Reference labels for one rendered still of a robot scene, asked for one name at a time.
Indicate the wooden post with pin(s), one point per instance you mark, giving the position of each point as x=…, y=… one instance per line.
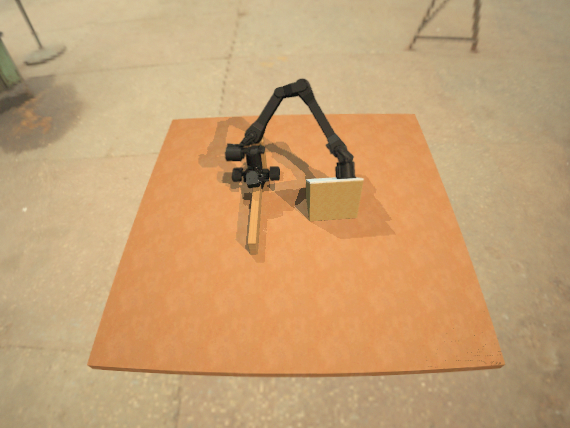
x=263, y=155

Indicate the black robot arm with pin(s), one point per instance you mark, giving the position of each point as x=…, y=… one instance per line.
x=253, y=135

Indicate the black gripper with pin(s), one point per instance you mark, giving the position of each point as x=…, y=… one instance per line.
x=273, y=173

